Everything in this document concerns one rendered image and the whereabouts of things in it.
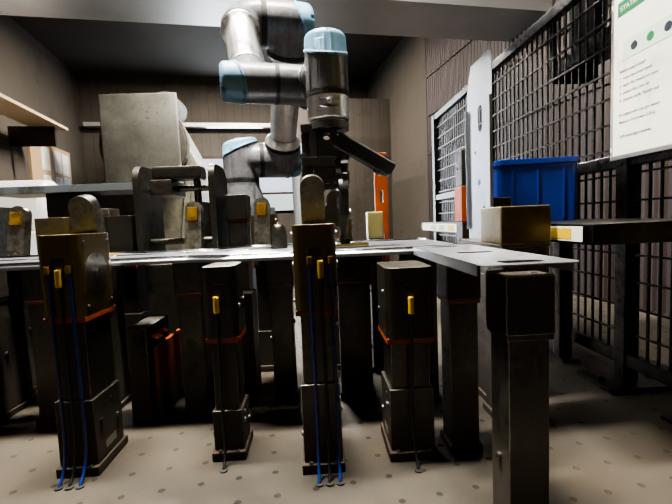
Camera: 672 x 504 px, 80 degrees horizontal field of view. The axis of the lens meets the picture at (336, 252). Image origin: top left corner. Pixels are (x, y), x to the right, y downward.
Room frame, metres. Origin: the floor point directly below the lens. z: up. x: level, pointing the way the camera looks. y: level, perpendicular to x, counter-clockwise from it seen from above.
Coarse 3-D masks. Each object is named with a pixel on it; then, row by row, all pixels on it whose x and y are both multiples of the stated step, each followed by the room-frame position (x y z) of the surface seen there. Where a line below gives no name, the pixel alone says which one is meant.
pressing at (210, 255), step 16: (368, 240) 0.88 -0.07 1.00; (384, 240) 0.88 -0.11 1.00; (400, 240) 0.87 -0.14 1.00; (416, 240) 0.85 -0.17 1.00; (432, 240) 0.82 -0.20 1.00; (0, 256) 0.83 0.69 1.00; (16, 256) 0.83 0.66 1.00; (32, 256) 0.83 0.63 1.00; (112, 256) 0.74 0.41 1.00; (128, 256) 0.72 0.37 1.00; (144, 256) 0.70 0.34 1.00; (160, 256) 0.69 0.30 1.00; (176, 256) 0.69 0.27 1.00; (192, 256) 0.69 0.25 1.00; (208, 256) 0.68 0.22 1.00; (224, 256) 0.67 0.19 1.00; (240, 256) 0.66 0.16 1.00; (256, 256) 0.66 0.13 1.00; (272, 256) 0.66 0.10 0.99; (288, 256) 0.66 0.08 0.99; (336, 256) 0.66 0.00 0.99; (352, 256) 0.66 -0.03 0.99
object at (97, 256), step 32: (64, 256) 0.55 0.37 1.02; (96, 256) 0.59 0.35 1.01; (64, 288) 0.55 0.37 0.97; (96, 288) 0.58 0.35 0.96; (64, 320) 0.54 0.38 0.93; (96, 320) 0.59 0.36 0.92; (64, 352) 0.54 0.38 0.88; (96, 352) 0.58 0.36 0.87; (64, 384) 0.56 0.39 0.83; (96, 384) 0.57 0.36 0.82; (64, 416) 0.54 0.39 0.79; (96, 416) 0.56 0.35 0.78; (64, 448) 0.54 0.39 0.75; (96, 448) 0.55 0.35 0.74
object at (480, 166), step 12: (480, 60) 0.77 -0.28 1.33; (480, 72) 0.77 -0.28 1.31; (468, 84) 0.83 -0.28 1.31; (480, 84) 0.77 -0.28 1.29; (468, 96) 0.83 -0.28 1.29; (480, 96) 0.77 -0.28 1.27; (468, 108) 0.83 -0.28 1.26; (468, 120) 0.84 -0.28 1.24; (492, 120) 0.73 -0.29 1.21; (468, 132) 0.84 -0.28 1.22; (480, 132) 0.78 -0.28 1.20; (492, 132) 0.73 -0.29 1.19; (468, 144) 0.84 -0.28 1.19; (480, 144) 0.78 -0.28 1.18; (492, 144) 0.73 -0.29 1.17; (468, 156) 0.84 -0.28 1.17; (480, 156) 0.78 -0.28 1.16; (492, 156) 0.73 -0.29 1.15; (468, 168) 0.84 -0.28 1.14; (480, 168) 0.78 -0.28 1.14; (492, 168) 0.73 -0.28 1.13; (468, 180) 0.84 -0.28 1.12; (492, 180) 0.73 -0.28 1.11; (468, 192) 0.84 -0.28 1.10; (480, 192) 0.78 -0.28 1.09; (492, 192) 0.73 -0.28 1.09; (468, 204) 0.84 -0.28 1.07; (480, 204) 0.78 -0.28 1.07; (492, 204) 0.73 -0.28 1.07; (468, 216) 0.84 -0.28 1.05; (480, 216) 0.78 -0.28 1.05; (468, 228) 0.84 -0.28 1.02; (480, 228) 0.78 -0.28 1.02
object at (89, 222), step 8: (72, 200) 0.61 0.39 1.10; (80, 200) 0.61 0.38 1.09; (88, 200) 0.61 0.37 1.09; (96, 200) 0.63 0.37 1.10; (72, 208) 0.61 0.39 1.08; (80, 208) 0.61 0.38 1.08; (88, 208) 0.61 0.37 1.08; (96, 208) 0.62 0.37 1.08; (72, 216) 0.61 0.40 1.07; (80, 216) 0.61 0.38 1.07; (88, 216) 0.61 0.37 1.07; (96, 216) 0.62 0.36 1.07; (72, 224) 0.62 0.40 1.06; (80, 224) 0.62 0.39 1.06; (88, 224) 0.62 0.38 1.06; (96, 224) 0.62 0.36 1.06; (80, 232) 0.62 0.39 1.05; (88, 232) 0.62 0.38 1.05; (96, 232) 0.62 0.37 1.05; (104, 232) 0.64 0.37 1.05
